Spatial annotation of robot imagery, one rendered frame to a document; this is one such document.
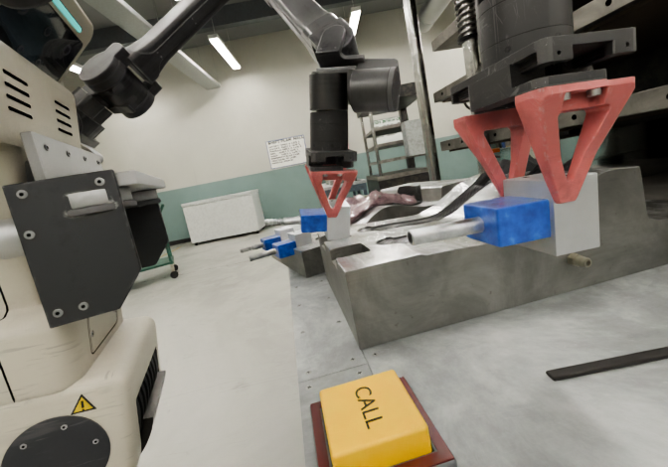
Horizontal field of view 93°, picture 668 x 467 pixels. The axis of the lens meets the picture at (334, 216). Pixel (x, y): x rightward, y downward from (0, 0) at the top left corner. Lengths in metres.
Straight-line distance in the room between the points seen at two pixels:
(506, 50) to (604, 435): 0.26
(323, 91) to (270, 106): 7.44
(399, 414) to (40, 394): 0.42
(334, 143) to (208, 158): 7.69
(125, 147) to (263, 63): 3.75
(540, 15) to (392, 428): 0.27
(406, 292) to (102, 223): 0.35
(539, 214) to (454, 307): 0.17
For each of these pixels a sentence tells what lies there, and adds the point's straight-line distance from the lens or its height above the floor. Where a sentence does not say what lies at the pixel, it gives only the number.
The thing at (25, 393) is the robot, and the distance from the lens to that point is 0.54.
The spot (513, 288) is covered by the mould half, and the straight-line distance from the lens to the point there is 0.43.
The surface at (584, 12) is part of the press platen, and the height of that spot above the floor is 1.27.
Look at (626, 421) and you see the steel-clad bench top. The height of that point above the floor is 0.80.
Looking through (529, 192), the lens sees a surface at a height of 0.95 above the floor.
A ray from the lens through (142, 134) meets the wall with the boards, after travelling 8.75.
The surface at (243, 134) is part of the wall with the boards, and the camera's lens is 7.93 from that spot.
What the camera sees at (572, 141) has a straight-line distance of 1.23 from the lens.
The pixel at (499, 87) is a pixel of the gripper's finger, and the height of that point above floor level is 1.03.
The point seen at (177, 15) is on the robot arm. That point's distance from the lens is 0.82.
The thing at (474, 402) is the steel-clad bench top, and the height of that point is 0.80.
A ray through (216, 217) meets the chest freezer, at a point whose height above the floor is 0.53.
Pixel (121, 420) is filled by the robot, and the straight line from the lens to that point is 0.54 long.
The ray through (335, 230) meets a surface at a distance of 0.49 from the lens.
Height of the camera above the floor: 0.99
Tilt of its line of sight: 8 degrees down
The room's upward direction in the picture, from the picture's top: 11 degrees counter-clockwise
